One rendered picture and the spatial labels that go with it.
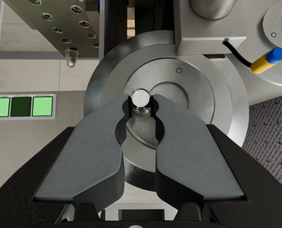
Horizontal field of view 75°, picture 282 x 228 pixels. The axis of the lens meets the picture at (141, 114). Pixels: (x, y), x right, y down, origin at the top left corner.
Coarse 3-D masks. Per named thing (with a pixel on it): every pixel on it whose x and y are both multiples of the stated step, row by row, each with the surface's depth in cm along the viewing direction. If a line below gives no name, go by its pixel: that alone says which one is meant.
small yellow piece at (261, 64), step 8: (232, 48) 14; (280, 48) 11; (240, 56) 13; (264, 56) 11; (272, 56) 11; (280, 56) 10; (248, 64) 13; (256, 64) 12; (264, 64) 11; (272, 64) 11; (256, 72) 12
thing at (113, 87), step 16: (144, 48) 17; (160, 48) 17; (128, 64) 16; (208, 64) 16; (112, 80) 16; (224, 80) 16; (112, 96) 16; (224, 96) 16; (224, 112) 16; (224, 128) 15; (128, 144) 15; (128, 160) 15; (144, 160) 15
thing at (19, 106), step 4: (16, 100) 50; (20, 100) 50; (24, 100) 50; (28, 100) 50; (12, 104) 50; (16, 104) 50; (20, 104) 50; (24, 104) 50; (28, 104) 50; (12, 108) 50; (16, 108) 50; (20, 108) 50; (24, 108) 50; (28, 108) 50; (12, 112) 50; (16, 112) 50; (20, 112) 50; (24, 112) 50; (28, 112) 50
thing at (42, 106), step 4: (36, 100) 50; (40, 100) 50; (44, 100) 50; (48, 100) 50; (36, 104) 50; (40, 104) 50; (44, 104) 50; (48, 104) 50; (36, 108) 50; (40, 108) 50; (44, 108) 50; (48, 108) 50; (36, 112) 50; (40, 112) 50; (44, 112) 50; (48, 112) 50
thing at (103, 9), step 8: (104, 0) 19; (112, 0) 24; (120, 0) 32; (104, 8) 19; (112, 8) 24; (120, 8) 32; (104, 16) 19; (112, 16) 23; (120, 16) 32; (104, 24) 19; (112, 24) 23; (120, 24) 31; (104, 32) 19; (112, 32) 23; (120, 32) 31; (104, 40) 19; (112, 40) 23; (120, 40) 31; (104, 48) 19; (112, 48) 23; (104, 56) 19
